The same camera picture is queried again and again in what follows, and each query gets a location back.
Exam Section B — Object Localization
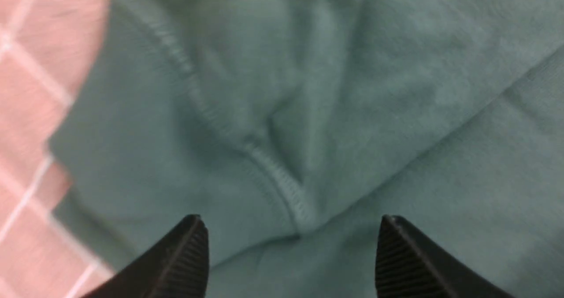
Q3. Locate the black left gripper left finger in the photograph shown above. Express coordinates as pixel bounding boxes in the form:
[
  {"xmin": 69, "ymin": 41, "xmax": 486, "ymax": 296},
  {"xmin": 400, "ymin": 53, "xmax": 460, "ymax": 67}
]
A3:
[{"xmin": 84, "ymin": 214, "xmax": 209, "ymax": 298}]

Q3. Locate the pink checkered tablecloth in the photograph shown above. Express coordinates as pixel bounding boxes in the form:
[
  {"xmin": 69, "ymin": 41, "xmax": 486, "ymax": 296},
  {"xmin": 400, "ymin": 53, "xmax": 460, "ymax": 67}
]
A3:
[{"xmin": 0, "ymin": 0, "xmax": 111, "ymax": 298}]

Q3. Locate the green long sleeve shirt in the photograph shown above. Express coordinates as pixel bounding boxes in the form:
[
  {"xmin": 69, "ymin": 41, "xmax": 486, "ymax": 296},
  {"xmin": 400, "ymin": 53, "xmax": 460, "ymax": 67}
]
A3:
[{"xmin": 49, "ymin": 0, "xmax": 564, "ymax": 298}]

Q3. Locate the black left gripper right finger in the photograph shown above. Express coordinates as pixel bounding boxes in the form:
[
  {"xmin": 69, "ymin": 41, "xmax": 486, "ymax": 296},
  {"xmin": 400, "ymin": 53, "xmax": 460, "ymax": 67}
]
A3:
[{"xmin": 375, "ymin": 215, "xmax": 510, "ymax": 298}]

